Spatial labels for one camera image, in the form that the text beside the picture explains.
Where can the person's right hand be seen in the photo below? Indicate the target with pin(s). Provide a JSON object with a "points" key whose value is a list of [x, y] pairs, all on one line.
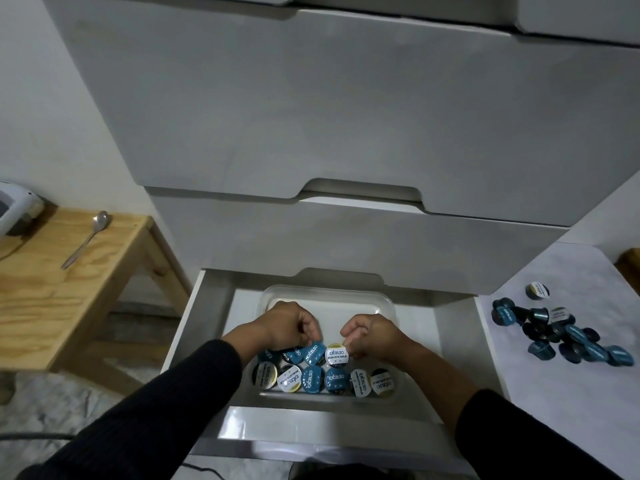
{"points": [[380, 342]]}

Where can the person's left hand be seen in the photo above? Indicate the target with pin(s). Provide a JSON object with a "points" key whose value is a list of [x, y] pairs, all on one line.
{"points": [[285, 324]]}

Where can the person's right fingers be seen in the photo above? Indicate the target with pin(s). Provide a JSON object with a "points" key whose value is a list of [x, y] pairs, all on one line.
{"points": [[354, 337]]}

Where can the person's left fingers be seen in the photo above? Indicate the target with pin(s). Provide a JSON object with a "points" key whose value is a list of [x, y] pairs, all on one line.
{"points": [[309, 330]]}

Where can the blue lid coffee capsule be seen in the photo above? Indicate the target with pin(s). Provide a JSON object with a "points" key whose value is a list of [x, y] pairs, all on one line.
{"points": [[313, 355]]}

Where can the white lid coffee capsule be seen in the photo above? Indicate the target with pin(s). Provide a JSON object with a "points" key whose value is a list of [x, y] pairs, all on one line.
{"points": [[335, 356]]}

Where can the person's left forearm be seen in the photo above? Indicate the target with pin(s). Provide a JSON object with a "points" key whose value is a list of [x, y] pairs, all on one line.
{"points": [[160, 409]]}

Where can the person's right forearm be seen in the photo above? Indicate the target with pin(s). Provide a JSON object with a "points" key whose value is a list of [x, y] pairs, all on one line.
{"points": [[500, 424]]}

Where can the clear plastic tray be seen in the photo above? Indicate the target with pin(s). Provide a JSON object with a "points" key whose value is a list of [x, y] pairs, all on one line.
{"points": [[330, 304]]}

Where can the rows of assorted coffee capsules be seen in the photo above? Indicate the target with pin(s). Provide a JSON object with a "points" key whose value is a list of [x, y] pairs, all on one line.
{"points": [[312, 380]]}

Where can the white notched drawer front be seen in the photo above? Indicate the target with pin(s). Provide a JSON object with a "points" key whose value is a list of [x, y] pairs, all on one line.
{"points": [[350, 239]]}

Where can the open white drawer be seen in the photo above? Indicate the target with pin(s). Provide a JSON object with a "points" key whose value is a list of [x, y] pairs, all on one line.
{"points": [[210, 319]]}

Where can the pile of loose coffee capsules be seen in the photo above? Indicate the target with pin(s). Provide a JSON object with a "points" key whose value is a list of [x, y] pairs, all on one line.
{"points": [[565, 332]]}

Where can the large white drawer front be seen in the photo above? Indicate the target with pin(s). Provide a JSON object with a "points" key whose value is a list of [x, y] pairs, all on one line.
{"points": [[320, 104]]}

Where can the metal spoon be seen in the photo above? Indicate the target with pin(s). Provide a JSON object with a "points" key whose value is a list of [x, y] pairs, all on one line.
{"points": [[85, 243]]}

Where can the light wooden side table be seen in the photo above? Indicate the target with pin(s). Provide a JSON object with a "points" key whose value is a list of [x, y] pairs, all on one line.
{"points": [[60, 294]]}

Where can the brown wooden furniture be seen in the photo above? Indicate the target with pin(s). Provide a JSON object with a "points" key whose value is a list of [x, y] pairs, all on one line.
{"points": [[631, 269]]}

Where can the white chest of drawers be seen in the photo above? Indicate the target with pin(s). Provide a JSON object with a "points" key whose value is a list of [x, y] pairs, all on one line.
{"points": [[575, 119]]}

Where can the white grey appliance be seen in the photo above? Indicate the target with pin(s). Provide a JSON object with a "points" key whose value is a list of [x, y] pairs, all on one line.
{"points": [[15, 207]]}

